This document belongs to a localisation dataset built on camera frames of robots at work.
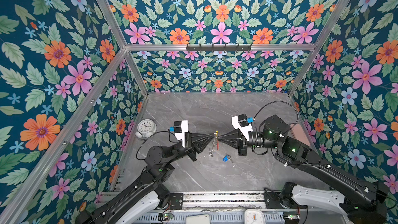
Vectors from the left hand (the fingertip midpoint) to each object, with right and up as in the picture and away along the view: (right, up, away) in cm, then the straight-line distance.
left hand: (213, 138), depth 50 cm
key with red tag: (+2, -3, +4) cm, 5 cm away
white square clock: (+18, -38, +17) cm, 46 cm away
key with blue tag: (+8, -19, +38) cm, 43 cm away
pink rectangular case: (+55, -7, +46) cm, 72 cm away
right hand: (+3, 0, +4) cm, 5 cm away
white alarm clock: (-42, -3, +46) cm, 62 cm away
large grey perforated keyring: (-1, -15, +40) cm, 43 cm away
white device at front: (-6, -39, +17) cm, 43 cm away
